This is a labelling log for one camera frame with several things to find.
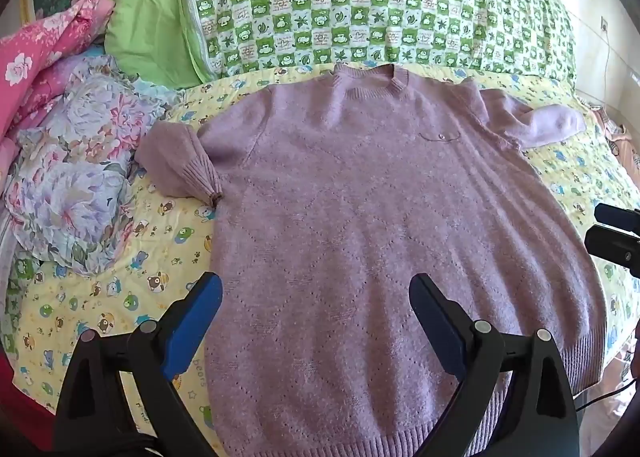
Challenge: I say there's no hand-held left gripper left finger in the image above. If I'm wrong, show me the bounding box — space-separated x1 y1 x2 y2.
52 272 223 457

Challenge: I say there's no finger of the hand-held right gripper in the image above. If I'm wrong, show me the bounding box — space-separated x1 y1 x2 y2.
594 203 640 234
584 225 640 279

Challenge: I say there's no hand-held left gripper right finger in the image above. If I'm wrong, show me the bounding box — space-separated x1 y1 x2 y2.
409 273 583 457

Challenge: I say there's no mauve knit sweater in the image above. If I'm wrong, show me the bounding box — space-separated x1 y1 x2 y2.
135 63 608 457

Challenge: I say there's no pink patterned cloth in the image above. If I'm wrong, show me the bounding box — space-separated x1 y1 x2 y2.
587 104 640 163

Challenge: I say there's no yellow cartoon bear bed sheet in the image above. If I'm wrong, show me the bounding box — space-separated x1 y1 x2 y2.
0 64 640 438

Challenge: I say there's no red cloth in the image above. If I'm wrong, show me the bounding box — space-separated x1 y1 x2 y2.
0 352 57 438

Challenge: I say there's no pastel floral blanket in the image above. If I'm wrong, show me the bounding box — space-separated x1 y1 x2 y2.
0 54 171 278

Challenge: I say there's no light green pillow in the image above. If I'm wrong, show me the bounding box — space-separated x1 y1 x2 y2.
104 0 216 88

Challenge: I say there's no pink floral blanket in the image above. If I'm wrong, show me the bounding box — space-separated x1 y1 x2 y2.
0 0 118 158

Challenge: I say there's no black cable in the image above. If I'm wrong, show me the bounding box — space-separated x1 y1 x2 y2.
574 379 638 412

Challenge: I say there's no thin wall cord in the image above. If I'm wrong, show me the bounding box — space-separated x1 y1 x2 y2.
598 32 611 105

